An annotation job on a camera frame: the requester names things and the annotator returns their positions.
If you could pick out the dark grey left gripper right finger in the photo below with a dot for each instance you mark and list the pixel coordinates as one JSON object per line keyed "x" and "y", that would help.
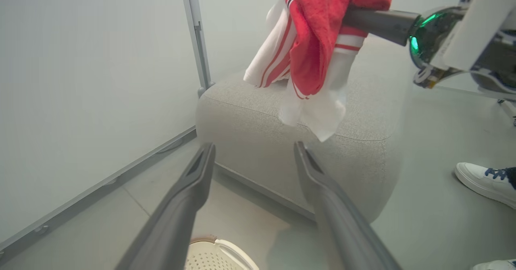
{"x": 342, "y": 221}

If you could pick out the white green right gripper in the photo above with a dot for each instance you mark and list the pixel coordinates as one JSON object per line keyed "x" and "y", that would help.
{"x": 471, "y": 24}

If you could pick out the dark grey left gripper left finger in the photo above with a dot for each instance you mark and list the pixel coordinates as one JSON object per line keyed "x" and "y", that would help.
{"x": 173, "y": 221}

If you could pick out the red and white clothing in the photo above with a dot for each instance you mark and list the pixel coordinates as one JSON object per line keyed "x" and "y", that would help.
{"x": 318, "y": 40}

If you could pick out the white laundry basket brown rim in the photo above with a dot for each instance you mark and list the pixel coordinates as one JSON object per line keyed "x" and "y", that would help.
{"x": 213, "y": 258}

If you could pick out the grey fabric ottoman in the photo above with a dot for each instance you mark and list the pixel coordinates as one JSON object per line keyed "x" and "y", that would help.
{"x": 262, "y": 141}

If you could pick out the white sneaker blue laces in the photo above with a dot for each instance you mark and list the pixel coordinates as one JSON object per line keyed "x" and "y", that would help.
{"x": 479, "y": 181}

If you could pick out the white partition panel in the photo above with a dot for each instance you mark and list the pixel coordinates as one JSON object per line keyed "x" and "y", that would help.
{"x": 80, "y": 80}

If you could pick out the grey metal partition post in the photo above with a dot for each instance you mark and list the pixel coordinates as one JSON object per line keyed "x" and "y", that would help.
{"x": 197, "y": 28}

